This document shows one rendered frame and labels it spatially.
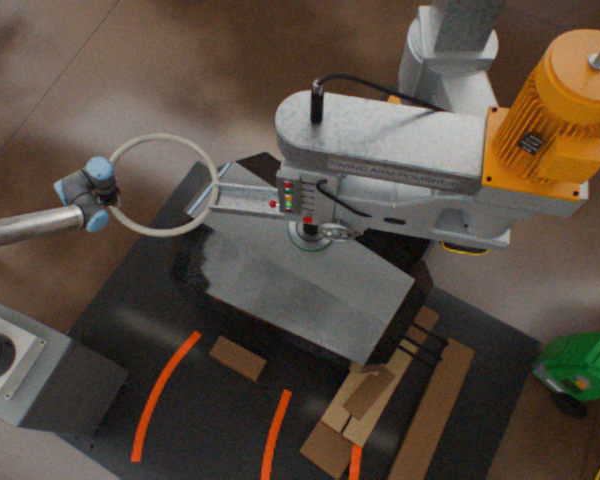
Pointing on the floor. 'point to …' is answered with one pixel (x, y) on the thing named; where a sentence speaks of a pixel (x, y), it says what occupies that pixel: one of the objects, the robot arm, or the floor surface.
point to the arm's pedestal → (57, 384)
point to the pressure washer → (580, 369)
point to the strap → (270, 429)
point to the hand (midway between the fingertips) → (109, 200)
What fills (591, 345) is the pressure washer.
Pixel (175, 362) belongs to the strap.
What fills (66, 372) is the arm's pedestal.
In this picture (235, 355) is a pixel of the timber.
